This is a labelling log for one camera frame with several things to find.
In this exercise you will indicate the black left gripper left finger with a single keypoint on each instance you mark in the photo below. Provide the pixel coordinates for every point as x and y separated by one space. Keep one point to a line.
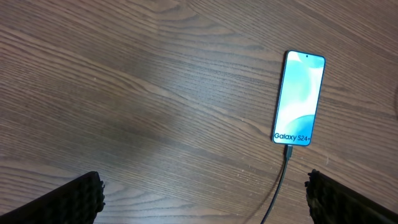
77 202

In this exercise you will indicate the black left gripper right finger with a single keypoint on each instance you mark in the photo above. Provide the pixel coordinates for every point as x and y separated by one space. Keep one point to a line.
331 202

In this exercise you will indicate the blue screen smartphone black case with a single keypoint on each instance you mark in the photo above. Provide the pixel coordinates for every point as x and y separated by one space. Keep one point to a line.
299 93

